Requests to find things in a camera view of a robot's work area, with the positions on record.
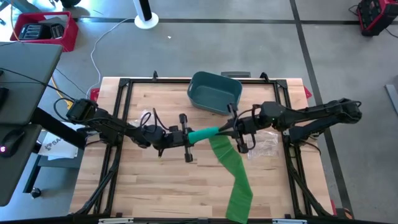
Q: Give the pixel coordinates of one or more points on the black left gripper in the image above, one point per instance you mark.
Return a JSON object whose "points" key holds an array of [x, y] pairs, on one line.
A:
{"points": [[174, 137]]}

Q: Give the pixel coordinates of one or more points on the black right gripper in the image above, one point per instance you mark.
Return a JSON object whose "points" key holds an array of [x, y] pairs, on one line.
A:
{"points": [[248, 126]]}

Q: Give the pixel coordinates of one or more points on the teal bandage roll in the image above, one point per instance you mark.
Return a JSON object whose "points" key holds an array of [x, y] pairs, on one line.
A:
{"points": [[203, 135]]}

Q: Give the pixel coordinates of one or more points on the dark teal plastic bin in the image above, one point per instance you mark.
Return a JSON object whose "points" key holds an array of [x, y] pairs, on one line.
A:
{"points": [[214, 95]]}

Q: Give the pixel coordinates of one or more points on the clear plastic bag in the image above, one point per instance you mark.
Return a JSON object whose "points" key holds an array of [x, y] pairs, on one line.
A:
{"points": [[265, 144], [140, 115]]}

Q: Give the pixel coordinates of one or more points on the green bandage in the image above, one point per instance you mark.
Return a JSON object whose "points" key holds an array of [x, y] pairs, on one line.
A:
{"points": [[236, 174]]}

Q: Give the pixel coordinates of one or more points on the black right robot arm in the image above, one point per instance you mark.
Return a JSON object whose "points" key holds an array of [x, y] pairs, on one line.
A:
{"points": [[311, 113]]}

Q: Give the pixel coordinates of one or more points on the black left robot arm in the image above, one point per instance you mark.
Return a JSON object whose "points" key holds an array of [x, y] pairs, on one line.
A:
{"points": [[109, 124]]}

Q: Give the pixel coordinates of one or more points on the white printed paper sheet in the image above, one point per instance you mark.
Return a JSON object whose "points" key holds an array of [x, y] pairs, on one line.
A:
{"points": [[59, 146]]}

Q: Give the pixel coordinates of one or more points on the black support beam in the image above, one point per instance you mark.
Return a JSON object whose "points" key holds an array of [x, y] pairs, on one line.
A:
{"points": [[59, 127]]}

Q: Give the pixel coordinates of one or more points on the white pole with round base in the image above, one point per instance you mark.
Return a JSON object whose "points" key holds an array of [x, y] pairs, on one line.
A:
{"points": [[144, 14]]}

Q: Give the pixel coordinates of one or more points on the red plastic crate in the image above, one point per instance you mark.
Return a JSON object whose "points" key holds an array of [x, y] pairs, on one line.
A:
{"points": [[70, 37]]}

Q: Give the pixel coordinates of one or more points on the black castor wheel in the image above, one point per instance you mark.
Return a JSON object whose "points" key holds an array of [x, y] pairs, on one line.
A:
{"points": [[35, 193]]}

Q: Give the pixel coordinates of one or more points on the grey desk top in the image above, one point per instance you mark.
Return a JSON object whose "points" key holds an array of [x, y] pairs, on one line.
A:
{"points": [[28, 81]]}

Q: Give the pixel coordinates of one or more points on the black computer mouse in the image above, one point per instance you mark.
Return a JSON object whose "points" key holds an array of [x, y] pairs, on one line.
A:
{"points": [[11, 143]]}

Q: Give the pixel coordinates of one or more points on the dark grey desk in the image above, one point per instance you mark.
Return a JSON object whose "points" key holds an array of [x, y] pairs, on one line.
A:
{"points": [[15, 177]]}

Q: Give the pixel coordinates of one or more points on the black battery pack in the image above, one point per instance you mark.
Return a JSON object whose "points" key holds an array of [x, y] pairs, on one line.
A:
{"points": [[32, 31]]}

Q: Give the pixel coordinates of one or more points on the red and black case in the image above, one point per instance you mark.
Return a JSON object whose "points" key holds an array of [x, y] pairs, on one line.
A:
{"points": [[377, 14]]}

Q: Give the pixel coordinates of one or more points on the black metal table frame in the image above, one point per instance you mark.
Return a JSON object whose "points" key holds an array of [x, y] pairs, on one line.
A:
{"points": [[155, 81]]}

